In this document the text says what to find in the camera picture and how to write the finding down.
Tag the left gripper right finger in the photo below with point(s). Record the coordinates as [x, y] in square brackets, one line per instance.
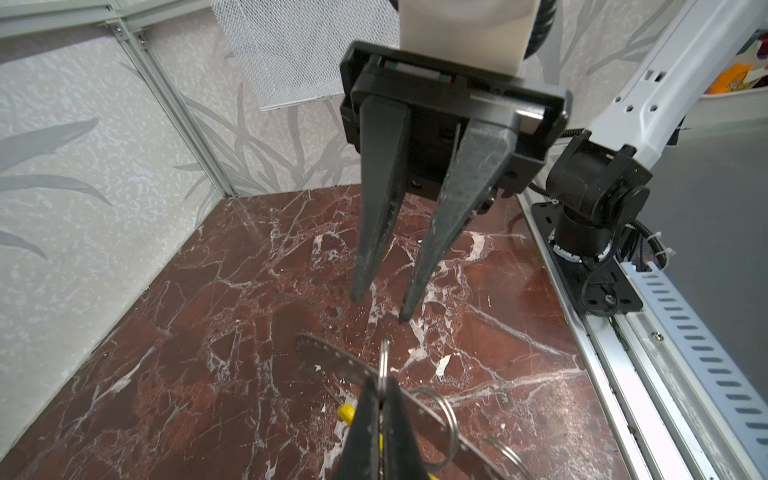
[401, 454]

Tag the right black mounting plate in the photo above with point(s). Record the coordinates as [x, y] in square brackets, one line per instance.
[601, 290]

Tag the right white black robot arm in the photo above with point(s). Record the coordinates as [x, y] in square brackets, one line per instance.
[601, 179]

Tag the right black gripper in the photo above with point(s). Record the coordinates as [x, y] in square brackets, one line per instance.
[404, 113]

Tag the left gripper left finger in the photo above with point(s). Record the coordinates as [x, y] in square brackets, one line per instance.
[360, 457]

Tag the slotted grey cable duct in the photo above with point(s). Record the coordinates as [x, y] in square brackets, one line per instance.
[743, 409]

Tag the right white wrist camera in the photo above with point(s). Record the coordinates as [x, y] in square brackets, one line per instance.
[490, 35]

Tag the white wire mesh basket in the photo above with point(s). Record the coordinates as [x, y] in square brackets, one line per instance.
[290, 51]

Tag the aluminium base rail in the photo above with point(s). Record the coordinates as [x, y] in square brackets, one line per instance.
[666, 425]

